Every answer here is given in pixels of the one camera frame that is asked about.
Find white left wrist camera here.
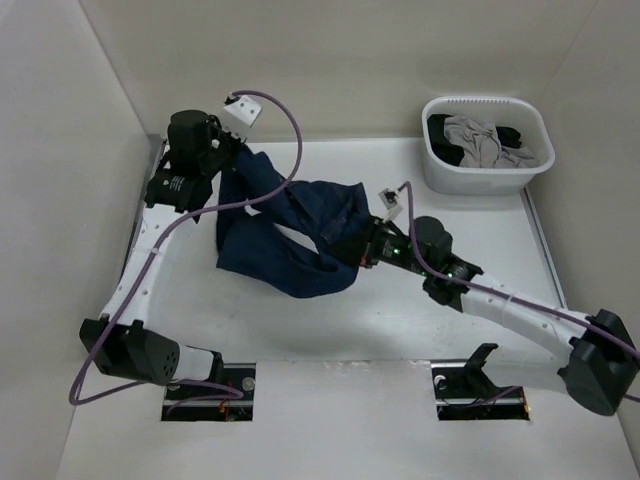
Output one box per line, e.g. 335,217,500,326
219,95,262,130

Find grey garment in basket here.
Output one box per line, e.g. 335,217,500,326
444,116,538,169

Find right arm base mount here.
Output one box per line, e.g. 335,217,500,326
431,343,530,421

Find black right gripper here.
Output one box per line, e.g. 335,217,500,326
326,216,431,277

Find black garment in basket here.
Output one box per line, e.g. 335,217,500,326
426,113,524,166

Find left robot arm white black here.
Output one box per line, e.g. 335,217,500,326
79,97,261,399

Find white plastic laundry basket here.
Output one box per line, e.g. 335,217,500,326
421,95,555,195

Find dark blue denim trousers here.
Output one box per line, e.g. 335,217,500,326
214,144,379,300

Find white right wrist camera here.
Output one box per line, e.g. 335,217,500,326
379,188,403,223

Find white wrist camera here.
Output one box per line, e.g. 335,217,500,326
219,95,262,130
379,188,403,223

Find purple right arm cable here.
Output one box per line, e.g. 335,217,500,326
397,180,640,401

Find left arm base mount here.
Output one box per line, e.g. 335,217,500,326
161,363,257,423

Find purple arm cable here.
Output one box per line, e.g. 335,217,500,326
68,88,304,406
397,180,640,401

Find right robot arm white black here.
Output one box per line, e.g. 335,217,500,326
333,216,639,416

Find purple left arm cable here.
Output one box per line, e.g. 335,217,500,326
68,88,304,406

